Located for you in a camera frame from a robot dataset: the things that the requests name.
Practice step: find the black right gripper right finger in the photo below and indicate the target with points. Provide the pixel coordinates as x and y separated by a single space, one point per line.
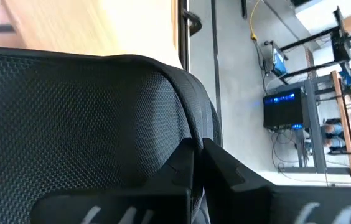
241 202

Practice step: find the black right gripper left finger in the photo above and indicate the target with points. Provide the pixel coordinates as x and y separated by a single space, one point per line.
169 199

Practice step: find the black foam slide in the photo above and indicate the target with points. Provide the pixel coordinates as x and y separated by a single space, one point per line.
69 124

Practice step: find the black computer tower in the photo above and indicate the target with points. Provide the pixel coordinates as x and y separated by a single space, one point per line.
284 112

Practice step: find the gray metal cart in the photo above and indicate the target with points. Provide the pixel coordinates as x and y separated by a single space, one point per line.
314 124

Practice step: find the person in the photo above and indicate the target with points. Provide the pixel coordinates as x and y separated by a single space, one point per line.
334 129

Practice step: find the light wooden table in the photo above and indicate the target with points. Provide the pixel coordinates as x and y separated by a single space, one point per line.
345 124

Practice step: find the small blue screen device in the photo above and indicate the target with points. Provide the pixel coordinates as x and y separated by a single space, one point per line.
278 62

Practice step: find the black desk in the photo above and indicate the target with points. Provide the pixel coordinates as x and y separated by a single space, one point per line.
306 39

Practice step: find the black computer monitor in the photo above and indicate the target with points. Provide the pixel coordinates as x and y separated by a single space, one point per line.
340 46

